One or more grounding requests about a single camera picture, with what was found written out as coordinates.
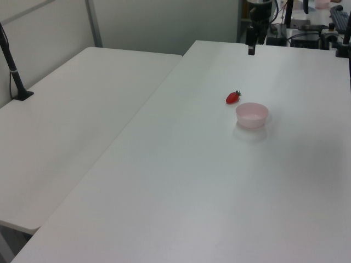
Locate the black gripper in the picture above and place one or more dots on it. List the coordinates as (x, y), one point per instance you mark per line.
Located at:
(260, 12)

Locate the red toy strawberry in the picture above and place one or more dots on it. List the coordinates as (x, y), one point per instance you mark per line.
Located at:
(232, 98)

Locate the pink plastic bowl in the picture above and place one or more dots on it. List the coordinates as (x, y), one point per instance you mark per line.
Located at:
(251, 116)

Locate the black equipment box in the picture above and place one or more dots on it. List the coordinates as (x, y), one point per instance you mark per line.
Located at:
(277, 34)

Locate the black keyboard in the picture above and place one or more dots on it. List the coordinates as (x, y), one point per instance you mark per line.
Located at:
(339, 17)

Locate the white side table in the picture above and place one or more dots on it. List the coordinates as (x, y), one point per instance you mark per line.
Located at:
(68, 123)

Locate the black camera stand with clamp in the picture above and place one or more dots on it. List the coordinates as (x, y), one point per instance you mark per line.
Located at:
(346, 35)

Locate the grey metal partition post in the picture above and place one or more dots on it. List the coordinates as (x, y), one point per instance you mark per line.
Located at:
(93, 23)

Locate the black camera stand pole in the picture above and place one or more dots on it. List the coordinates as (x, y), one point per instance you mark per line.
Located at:
(11, 64)

